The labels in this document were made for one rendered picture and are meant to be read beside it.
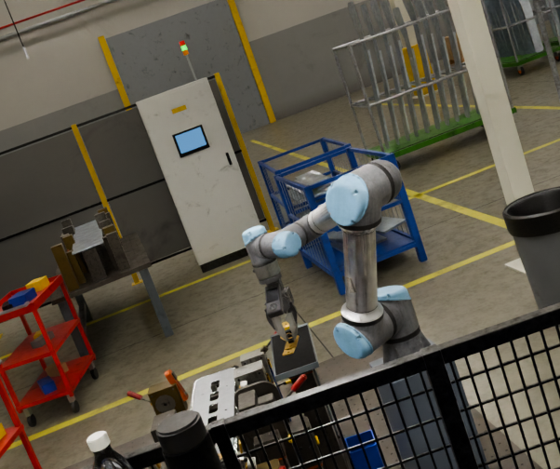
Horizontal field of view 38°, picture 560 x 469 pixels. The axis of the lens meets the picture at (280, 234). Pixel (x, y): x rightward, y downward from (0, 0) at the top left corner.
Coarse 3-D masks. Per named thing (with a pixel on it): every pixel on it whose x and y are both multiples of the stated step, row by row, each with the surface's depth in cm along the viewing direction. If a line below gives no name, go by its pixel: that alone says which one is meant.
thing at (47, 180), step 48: (48, 144) 931; (96, 144) 941; (144, 144) 951; (240, 144) 969; (0, 192) 930; (48, 192) 940; (96, 192) 950; (144, 192) 960; (0, 240) 937; (48, 240) 948; (144, 240) 969; (0, 288) 947
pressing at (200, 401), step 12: (216, 372) 312; (228, 372) 306; (204, 384) 303; (228, 384) 295; (192, 396) 297; (204, 396) 292; (228, 396) 284; (192, 408) 287; (204, 408) 282; (228, 408) 275; (204, 420) 272; (216, 444) 252
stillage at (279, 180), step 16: (320, 160) 769; (352, 160) 773; (336, 176) 654; (304, 192) 652; (400, 192) 667; (288, 208) 767; (304, 208) 689; (384, 208) 667; (400, 208) 695; (384, 224) 698; (400, 224) 686; (416, 224) 675; (336, 240) 718; (384, 240) 698; (400, 240) 700; (416, 240) 677; (304, 256) 767; (320, 256) 739; (336, 256) 721; (384, 256) 673; (336, 272) 666
